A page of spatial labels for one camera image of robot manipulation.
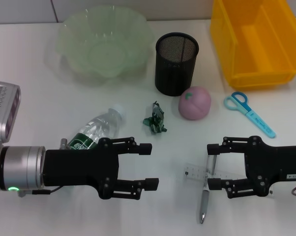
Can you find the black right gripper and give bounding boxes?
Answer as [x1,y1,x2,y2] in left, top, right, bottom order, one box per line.
[207,135,296,199]

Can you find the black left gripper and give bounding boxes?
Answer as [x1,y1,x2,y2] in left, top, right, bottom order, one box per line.
[41,136,160,201]

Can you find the green plastic wrapper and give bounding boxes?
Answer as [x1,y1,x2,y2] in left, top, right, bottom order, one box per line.
[142,100,169,135]

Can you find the pink toy peach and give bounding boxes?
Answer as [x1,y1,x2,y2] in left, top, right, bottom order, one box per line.
[178,86,212,121]

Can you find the clear plastic ruler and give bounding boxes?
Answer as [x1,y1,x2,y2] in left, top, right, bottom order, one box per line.
[184,163,248,184]

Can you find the silver ballpoint pen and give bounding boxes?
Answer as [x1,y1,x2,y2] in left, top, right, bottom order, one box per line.
[199,154,217,224]

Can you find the clear plastic water bottle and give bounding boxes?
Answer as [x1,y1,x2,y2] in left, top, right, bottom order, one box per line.
[65,104,127,151]

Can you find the blue scissors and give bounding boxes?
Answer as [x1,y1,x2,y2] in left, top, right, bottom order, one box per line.
[223,91,277,139]

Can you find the black mesh pen holder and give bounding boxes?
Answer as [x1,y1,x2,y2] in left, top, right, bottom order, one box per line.
[154,32,200,97]

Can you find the translucent green fruit plate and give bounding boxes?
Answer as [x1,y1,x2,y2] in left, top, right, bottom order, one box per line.
[57,6,155,86]

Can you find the yellow plastic bin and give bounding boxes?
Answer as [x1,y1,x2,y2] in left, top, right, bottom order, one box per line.
[209,0,296,90]

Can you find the left gripper cable with plug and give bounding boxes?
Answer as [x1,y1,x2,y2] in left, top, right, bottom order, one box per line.
[17,138,68,198]

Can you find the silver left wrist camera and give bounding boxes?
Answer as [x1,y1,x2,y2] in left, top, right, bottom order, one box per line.
[0,81,22,144]

